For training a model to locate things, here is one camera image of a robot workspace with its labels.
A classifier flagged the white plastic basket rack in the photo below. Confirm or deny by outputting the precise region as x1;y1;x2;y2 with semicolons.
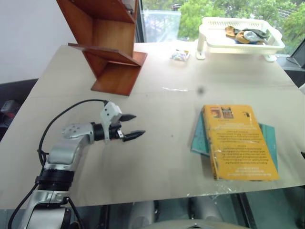
195;16;286;63

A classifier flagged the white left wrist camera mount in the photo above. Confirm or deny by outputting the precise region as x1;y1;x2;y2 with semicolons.
100;102;123;142

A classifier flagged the black table leg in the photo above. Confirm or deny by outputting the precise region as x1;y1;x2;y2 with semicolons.
229;192;254;229

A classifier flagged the small clear plastic packet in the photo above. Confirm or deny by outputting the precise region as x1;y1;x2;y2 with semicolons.
170;49;191;62

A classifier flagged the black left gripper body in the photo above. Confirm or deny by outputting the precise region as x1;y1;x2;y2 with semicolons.
109;120;125;141

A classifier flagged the brown wooden shelf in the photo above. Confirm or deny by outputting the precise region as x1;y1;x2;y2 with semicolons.
56;0;148;97

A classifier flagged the orange brown cloth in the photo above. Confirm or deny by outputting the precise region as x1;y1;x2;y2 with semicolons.
234;31;265;45

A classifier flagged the teal thin book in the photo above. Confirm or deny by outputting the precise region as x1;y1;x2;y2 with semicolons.
190;111;279;173

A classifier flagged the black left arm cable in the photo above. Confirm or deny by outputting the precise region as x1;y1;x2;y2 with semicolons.
8;185;39;229
37;99;108;167

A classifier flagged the mustard yellow cloth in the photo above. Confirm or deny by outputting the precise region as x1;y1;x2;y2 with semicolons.
225;25;237;38

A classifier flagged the yellow paperback book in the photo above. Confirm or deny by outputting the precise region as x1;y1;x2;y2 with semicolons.
202;104;280;181

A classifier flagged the grey cloth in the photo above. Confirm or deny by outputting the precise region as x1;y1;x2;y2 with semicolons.
242;28;269;42

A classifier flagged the clear tape strip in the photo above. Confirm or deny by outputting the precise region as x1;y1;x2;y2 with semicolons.
162;86;189;92

